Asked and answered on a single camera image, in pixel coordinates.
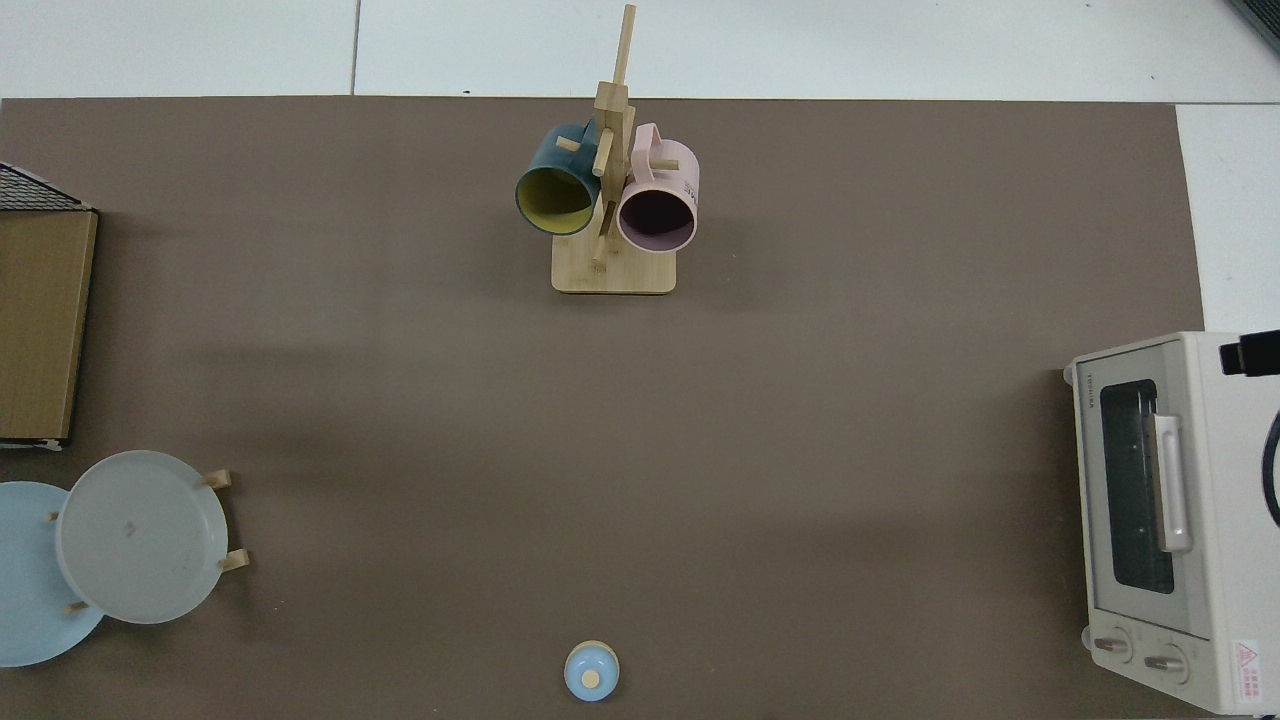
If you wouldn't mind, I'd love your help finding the pale toaster oven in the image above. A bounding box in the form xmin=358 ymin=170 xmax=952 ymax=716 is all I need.
xmin=1063 ymin=331 xmax=1280 ymax=716

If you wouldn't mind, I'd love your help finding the dark grey striped object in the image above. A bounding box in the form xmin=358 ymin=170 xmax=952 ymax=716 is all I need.
xmin=1228 ymin=0 xmax=1280 ymax=51

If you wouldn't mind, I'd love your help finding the brown table cloth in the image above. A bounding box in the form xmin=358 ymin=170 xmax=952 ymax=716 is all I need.
xmin=0 ymin=96 xmax=1206 ymax=720

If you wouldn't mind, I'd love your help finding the pink cup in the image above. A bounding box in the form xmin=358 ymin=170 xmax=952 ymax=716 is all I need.
xmin=616 ymin=123 xmax=700 ymax=253

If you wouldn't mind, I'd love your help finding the wooden cup stand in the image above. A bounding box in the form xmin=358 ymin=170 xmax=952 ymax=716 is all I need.
xmin=551 ymin=4 xmax=678 ymax=296

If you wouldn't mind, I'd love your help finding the dark teal cup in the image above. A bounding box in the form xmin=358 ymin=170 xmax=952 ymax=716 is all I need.
xmin=515 ymin=122 xmax=604 ymax=237

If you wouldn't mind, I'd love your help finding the small blue round bell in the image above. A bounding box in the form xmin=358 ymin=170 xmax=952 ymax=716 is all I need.
xmin=564 ymin=641 xmax=621 ymax=703

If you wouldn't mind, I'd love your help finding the wooden plate rack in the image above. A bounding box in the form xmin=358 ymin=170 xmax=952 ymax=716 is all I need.
xmin=43 ymin=469 xmax=251 ymax=615

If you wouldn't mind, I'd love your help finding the grey plate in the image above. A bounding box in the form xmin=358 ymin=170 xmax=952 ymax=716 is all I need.
xmin=55 ymin=450 xmax=230 ymax=625

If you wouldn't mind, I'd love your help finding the light blue plate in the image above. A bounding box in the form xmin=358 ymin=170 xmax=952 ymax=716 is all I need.
xmin=0 ymin=481 xmax=106 ymax=668

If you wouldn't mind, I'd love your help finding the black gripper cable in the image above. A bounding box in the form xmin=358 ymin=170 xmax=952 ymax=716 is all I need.
xmin=1262 ymin=408 xmax=1280 ymax=528

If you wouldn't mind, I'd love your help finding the wire basket with wooden floor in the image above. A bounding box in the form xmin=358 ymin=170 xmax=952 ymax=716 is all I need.
xmin=0 ymin=162 xmax=100 ymax=453

